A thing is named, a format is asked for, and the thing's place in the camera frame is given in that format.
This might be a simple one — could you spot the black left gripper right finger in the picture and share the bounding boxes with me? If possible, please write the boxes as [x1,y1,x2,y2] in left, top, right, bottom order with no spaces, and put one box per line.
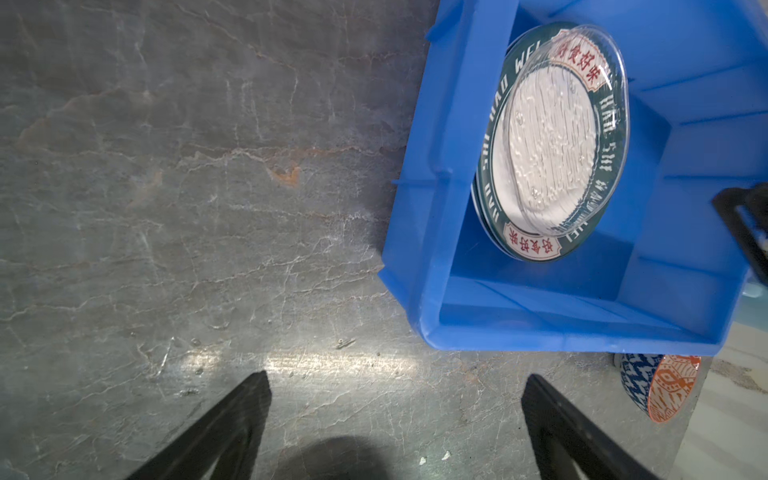
[521,374,656,479]

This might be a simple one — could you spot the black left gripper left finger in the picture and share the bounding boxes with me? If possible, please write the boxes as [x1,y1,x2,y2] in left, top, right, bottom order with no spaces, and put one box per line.
[129,371,272,479]

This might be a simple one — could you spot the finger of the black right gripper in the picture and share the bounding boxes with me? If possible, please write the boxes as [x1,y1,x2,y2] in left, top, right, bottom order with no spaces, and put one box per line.
[711,182,767,286]

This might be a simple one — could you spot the white plate green rim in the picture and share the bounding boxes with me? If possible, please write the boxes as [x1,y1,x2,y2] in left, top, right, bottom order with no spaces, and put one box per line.
[472,22,608,263]

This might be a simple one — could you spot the blue plastic bin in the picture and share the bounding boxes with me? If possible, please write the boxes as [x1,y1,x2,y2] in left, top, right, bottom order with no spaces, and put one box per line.
[380,1,767,356]

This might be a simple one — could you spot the red patterned small bowl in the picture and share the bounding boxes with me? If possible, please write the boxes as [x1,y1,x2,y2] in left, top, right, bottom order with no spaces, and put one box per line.
[613,353,702,424]

